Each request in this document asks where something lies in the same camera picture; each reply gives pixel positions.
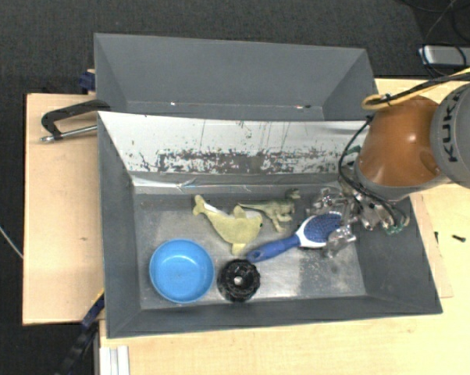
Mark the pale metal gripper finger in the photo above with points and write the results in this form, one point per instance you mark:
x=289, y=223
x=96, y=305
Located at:
x=328, y=201
x=340, y=238

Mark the blue and white brush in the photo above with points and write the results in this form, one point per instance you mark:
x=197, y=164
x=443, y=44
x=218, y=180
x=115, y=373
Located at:
x=317, y=229

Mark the green toy dinosaur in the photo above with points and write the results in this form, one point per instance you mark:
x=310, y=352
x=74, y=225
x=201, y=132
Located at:
x=276, y=208

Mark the small black screw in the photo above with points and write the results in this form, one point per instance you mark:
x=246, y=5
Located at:
x=459, y=238

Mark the yellow-green plush dolphin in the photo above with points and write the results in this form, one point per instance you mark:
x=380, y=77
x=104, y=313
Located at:
x=235, y=229

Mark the grey metal bin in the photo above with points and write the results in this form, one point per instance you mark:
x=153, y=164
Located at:
x=227, y=76

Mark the blue plastic bowl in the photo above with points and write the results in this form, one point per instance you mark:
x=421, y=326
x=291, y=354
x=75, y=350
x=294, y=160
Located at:
x=181, y=270

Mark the pale wood flat board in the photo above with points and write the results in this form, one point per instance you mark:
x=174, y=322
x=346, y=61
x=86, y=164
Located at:
x=63, y=209

